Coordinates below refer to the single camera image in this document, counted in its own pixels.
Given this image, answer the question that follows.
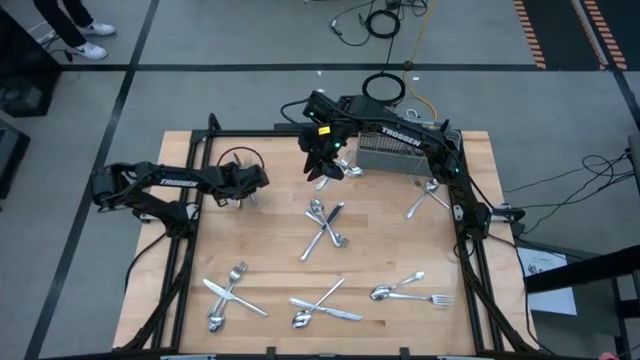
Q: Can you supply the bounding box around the person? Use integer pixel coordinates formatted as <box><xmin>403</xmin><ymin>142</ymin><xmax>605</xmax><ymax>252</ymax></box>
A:
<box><xmin>32</xmin><ymin>0</ymin><xmax>117</xmax><ymax>62</ymax></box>

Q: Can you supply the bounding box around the black floor cable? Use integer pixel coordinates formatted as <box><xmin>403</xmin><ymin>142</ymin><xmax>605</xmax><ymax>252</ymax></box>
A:
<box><xmin>502</xmin><ymin>149</ymin><xmax>637</xmax><ymax>236</ymax></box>

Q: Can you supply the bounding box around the black cabinet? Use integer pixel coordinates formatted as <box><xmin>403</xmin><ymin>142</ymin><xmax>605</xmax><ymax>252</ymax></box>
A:
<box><xmin>0</xmin><ymin>9</ymin><xmax>62</xmax><ymax>119</ymax></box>

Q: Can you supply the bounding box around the black coiled cable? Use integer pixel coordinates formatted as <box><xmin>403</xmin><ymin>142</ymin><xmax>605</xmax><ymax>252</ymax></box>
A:
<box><xmin>360</xmin><ymin>71</ymin><xmax>407</xmax><ymax>108</ymax></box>
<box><xmin>364</xmin><ymin>8</ymin><xmax>402</xmax><ymax>40</ymax></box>

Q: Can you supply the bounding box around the white paper sheet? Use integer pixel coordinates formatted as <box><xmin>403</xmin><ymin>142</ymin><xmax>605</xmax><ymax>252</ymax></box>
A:
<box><xmin>517</xmin><ymin>247</ymin><xmax>579</xmax><ymax>317</ymax></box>

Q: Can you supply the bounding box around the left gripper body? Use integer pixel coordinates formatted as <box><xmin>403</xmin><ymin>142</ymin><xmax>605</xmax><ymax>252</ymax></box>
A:
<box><xmin>213</xmin><ymin>164</ymin><xmax>271</xmax><ymax>207</ymax></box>

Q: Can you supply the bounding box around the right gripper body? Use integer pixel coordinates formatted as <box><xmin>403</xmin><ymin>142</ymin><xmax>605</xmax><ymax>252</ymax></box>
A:
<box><xmin>298</xmin><ymin>122</ymin><xmax>359</xmax><ymax>169</ymax></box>

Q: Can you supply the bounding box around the yellow floor cable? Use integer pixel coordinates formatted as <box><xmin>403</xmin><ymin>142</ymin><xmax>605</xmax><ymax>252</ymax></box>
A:
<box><xmin>401</xmin><ymin>0</ymin><xmax>440</xmax><ymax>121</ymax></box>

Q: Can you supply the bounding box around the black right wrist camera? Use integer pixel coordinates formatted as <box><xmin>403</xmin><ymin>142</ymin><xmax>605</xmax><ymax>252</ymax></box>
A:
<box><xmin>302</xmin><ymin>90</ymin><xmax>335</xmax><ymax>124</ymax></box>

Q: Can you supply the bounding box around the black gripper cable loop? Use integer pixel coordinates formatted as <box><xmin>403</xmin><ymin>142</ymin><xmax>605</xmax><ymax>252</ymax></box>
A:
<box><xmin>216</xmin><ymin>145</ymin><xmax>266</xmax><ymax>174</ymax></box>

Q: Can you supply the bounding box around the silver fork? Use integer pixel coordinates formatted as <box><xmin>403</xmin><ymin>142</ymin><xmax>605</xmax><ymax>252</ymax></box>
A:
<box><xmin>387</xmin><ymin>292</ymin><xmax>456</xmax><ymax>307</ymax></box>
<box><xmin>207</xmin><ymin>261</ymin><xmax>249</xmax><ymax>319</ymax></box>
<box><xmin>412</xmin><ymin>175</ymin><xmax>451</xmax><ymax>210</ymax></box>
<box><xmin>304</xmin><ymin>209</ymin><xmax>351</xmax><ymax>250</ymax></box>
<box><xmin>333</xmin><ymin>151</ymin><xmax>357</xmax><ymax>172</ymax></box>

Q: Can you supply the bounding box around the black box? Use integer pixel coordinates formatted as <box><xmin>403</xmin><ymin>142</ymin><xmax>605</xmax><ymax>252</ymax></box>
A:
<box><xmin>0</xmin><ymin>118</ymin><xmax>31</xmax><ymax>201</ymax></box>

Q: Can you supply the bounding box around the grey power strip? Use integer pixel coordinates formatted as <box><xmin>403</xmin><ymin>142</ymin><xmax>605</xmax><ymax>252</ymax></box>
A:
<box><xmin>403</xmin><ymin>108</ymin><xmax>439</xmax><ymax>125</ymax></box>

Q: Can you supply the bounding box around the grey mesh cutlery basket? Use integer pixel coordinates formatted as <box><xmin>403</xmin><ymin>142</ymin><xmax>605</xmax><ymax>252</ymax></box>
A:
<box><xmin>354</xmin><ymin>130</ymin><xmax>462</xmax><ymax>177</ymax></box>

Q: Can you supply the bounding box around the black side table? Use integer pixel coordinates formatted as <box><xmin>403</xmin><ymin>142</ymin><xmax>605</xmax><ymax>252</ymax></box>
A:
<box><xmin>523</xmin><ymin>243</ymin><xmax>640</xmax><ymax>360</ymax></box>

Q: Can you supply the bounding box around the black orange-striped floor mat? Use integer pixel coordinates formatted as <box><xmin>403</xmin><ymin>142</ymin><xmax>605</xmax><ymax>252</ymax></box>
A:
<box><xmin>512</xmin><ymin>0</ymin><xmax>629</xmax><ymax>71</ymax></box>

